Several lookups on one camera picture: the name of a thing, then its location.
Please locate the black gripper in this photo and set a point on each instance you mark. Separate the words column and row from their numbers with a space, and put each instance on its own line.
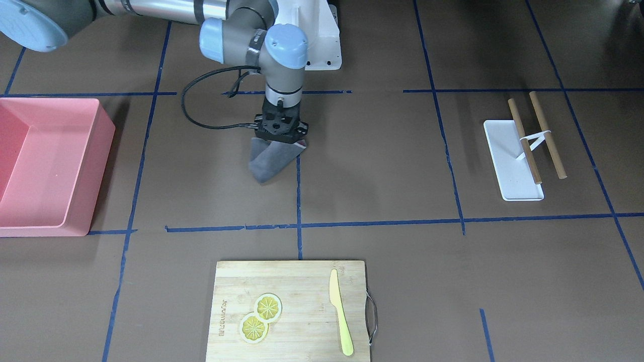
column 303, row 128

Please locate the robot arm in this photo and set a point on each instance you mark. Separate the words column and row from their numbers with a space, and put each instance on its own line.
column 244, row 35

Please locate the yellow plastic knife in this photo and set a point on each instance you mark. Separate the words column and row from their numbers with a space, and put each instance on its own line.
column 335, row 299

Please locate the lemon slice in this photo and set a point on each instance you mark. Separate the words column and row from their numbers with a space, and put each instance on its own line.
column 268, row 308
column 252, row 329

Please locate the lemon slice upper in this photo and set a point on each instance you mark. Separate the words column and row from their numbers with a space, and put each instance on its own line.
column 268, row 308

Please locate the pink plastic bin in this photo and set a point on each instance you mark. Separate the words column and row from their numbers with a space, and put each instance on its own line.
column 54, row 154

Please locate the bamboo cutting board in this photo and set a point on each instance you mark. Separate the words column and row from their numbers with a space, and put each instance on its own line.
column 307, row 329

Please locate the white rectangular tray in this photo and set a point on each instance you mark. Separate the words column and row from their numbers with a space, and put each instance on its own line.
column 512, row 170

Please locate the lemon slice lower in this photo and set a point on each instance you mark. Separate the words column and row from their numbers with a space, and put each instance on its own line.
column 252, row 329

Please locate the grey cleaning cloth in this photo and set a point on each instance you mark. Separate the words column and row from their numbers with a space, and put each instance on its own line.
column 269, row 158

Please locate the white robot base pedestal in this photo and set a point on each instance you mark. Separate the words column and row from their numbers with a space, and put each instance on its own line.
column 318, row 19

